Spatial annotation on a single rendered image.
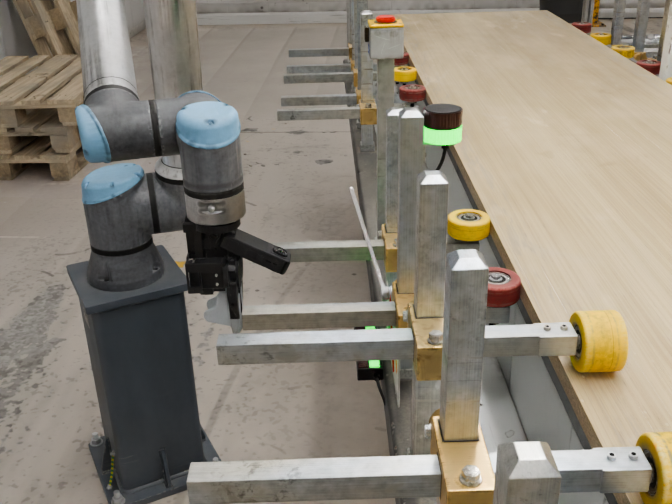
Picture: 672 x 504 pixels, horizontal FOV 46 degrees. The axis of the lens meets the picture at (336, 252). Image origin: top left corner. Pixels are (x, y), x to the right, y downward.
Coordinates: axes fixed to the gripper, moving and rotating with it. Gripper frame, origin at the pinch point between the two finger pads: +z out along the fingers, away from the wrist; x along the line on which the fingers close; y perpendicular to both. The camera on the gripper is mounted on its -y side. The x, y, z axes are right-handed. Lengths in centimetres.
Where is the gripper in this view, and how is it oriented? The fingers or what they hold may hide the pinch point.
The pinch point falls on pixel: (240, 328)
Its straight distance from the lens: 132.0
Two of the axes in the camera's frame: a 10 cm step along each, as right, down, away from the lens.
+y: -10.0, 0.3, -0.1
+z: 0.2, 9.0, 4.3
